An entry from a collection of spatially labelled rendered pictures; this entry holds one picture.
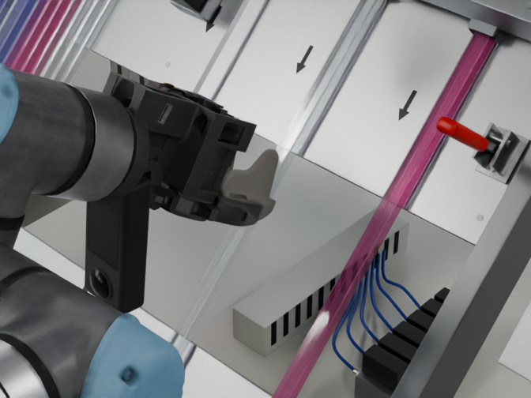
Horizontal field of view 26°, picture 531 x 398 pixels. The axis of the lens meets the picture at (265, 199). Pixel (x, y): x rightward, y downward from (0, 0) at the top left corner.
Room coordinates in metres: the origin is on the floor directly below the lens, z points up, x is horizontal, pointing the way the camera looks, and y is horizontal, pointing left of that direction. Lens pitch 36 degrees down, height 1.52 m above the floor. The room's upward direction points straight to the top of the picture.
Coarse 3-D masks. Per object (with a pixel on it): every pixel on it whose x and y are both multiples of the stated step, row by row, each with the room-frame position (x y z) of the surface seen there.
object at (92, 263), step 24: (144, 192) 0.65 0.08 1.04; (96, 216) 0.66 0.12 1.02; (120, 216) 0.64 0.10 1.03; (144, 216) 0.65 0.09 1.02; (96, 240) 0.66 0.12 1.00; (120, 240) 0.64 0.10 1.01; (144, 240) 0.65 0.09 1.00; (96, 264) 0.66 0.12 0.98; (120, 264) 0.64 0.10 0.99; (144, 264) 0.65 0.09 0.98; (96, 288) 0.65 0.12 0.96; (120, 288) 0.64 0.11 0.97; (144, 288) 0.65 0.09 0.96
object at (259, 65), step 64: (128, 0) 1.00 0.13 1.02; (256, 0) 0.93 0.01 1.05; (320, 0) 0.90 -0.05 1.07; (384, 0) 0.87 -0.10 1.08; (128, 64) 0.95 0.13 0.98; (192, 64) 0.91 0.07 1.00; (256, 64) 0.88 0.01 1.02; (320, 64) 0.85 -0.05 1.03; (384, 64) 0.83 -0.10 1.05; (448, 64) 0.80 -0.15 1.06; (512, 64) 0.78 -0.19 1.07; (256, 128) 0.83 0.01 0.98; (320, 128) 0.81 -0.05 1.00; (384, 128) 0.78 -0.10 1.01; (512, 128) 0.74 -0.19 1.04; (384, 192) 0.74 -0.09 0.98; (448, 192) 0.72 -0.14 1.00
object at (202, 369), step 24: (24, 240) 0.85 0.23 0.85; (48, 264) 0.82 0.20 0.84; (72, 264) 0.81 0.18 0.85; (144, 312) 0.74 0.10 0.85; (168, 336) 0.72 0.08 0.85; (192, 360) 0.69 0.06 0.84; (216, 360) 0.68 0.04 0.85; (192, 384) 0.68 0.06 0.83; (216, 384) 0.67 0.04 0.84; (240, 384) 0.66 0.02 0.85
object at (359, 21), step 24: (360, 0) 0.87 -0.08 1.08; (360, 24) 0.85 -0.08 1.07; (336, 48) 0.85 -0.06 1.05; (336, 72) 0.83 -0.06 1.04; (312, 96) 0.82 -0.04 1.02; (312, 120) 0.81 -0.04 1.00; (288, 144) 0.80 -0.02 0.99; (240, 240) 0.75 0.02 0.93; (216, 264) 0.74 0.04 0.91; (216, 288) 0.73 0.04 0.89; (192, 312) 0.71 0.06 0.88; (192, 336) 0.70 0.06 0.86
